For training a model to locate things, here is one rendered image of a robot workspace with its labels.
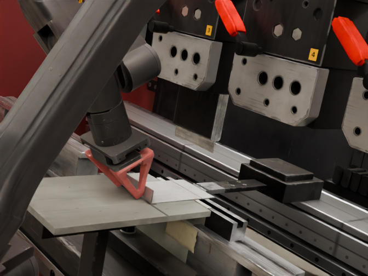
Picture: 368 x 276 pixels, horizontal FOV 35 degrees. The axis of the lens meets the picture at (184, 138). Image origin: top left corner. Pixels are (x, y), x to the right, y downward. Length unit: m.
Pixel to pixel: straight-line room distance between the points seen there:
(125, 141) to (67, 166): 0.43
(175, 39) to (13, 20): 0.82
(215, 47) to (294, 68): 0.16
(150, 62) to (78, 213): 0.24
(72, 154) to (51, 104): 0.71
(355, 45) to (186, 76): 0.33
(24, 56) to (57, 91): 1.16
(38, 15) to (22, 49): 0.89
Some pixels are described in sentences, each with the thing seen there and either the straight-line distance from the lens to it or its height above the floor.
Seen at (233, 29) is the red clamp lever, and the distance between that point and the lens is 0.78.
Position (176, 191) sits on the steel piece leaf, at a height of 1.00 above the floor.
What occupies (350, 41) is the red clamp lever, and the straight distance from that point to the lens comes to 0.65.
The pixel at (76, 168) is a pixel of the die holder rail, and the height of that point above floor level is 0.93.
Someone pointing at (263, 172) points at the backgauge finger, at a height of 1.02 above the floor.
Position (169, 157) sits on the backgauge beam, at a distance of 1.38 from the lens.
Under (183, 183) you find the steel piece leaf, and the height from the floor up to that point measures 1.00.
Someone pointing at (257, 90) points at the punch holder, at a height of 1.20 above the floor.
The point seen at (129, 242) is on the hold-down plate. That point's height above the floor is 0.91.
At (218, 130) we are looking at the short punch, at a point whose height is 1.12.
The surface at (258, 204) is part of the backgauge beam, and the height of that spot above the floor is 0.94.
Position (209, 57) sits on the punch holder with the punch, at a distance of 0.86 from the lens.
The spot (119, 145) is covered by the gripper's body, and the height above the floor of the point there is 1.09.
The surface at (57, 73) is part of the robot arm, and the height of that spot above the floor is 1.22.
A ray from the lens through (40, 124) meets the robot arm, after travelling 0.54.
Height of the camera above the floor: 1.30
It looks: 13 degrees down
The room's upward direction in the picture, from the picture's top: 11 degrees clockwise
